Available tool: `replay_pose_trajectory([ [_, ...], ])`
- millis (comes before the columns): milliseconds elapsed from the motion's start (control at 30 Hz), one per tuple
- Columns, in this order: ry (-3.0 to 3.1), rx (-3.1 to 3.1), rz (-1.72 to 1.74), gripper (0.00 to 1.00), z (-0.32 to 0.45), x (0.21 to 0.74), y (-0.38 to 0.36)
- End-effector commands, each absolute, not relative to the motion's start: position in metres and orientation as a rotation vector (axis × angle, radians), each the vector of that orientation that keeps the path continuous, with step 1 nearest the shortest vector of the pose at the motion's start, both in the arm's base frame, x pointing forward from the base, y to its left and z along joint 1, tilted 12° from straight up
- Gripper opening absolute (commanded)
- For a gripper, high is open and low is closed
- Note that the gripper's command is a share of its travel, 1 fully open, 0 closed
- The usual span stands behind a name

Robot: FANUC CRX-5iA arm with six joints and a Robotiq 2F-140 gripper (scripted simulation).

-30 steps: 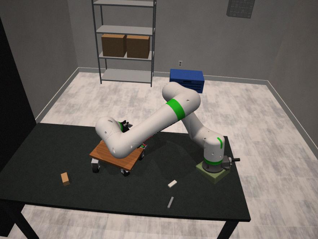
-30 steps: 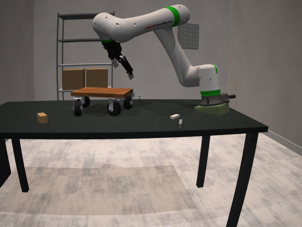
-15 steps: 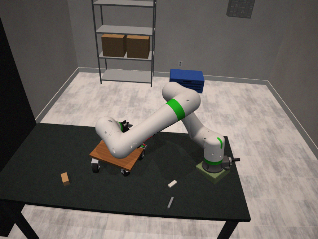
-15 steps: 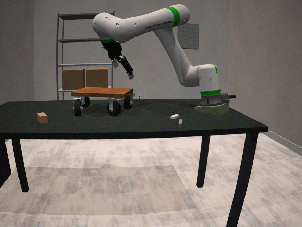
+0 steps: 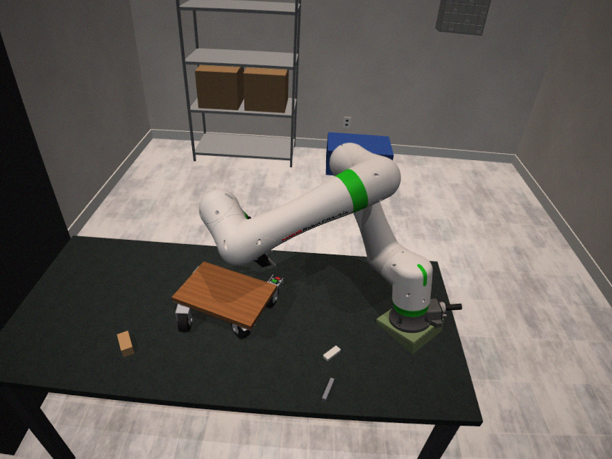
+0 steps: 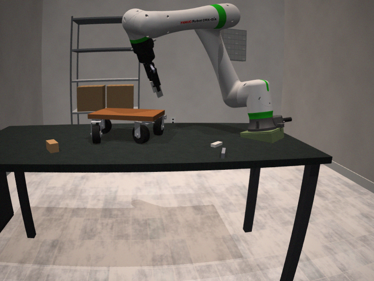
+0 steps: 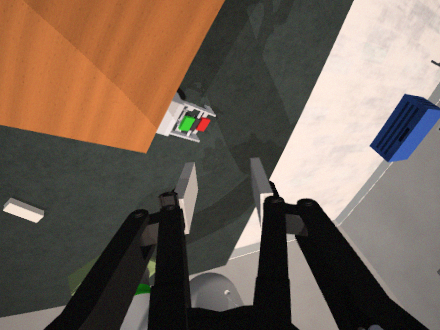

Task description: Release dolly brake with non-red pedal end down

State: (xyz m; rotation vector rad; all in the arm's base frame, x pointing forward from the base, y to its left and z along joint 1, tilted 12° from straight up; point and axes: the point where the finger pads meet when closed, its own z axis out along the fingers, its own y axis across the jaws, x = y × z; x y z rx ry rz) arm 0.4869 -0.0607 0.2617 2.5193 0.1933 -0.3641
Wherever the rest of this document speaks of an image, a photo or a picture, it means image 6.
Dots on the wooden dolly on casters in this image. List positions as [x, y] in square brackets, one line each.
[140, 133]

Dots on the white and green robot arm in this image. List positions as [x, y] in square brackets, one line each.
[207, 21]

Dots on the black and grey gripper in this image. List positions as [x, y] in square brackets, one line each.
[146, 59]

